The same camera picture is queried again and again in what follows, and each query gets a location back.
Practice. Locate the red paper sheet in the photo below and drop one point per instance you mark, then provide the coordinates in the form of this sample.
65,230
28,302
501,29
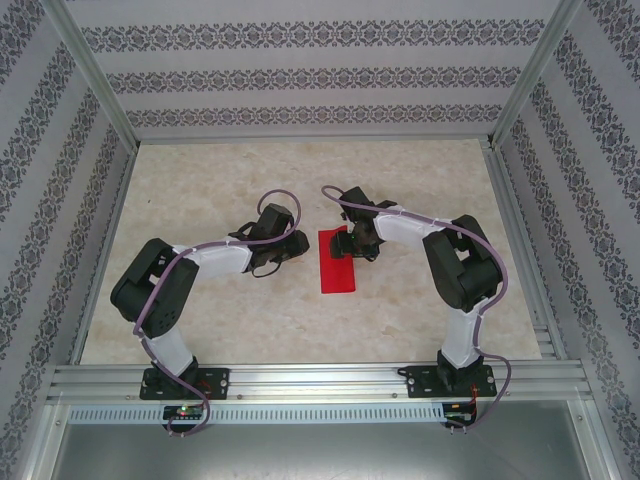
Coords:
337,277

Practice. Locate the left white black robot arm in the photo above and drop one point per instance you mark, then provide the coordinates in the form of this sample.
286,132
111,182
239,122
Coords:
165,345

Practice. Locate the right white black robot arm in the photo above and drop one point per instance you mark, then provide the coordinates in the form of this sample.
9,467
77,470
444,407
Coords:
462,335

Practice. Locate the grey metal sheet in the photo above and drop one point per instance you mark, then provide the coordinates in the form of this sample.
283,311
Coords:
320,455

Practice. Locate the aluminium frame crossbar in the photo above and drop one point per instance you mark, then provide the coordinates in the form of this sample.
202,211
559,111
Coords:
315,137

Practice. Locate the aluminium mounting rail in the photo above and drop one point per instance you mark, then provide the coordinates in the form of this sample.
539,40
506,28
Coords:
315,380

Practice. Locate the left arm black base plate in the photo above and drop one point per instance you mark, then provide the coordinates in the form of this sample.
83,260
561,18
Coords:
220,382

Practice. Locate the aluminium side rail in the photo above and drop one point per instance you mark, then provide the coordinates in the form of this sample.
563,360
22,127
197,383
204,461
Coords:
93,300
507,200

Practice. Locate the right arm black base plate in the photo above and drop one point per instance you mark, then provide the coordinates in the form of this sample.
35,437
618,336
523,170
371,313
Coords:
422,382

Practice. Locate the aluminium frame post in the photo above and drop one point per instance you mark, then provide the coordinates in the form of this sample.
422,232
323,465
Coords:
537,75
92,75

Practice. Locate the aluminium frame bar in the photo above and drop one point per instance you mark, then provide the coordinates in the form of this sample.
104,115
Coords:
42,445
597,445

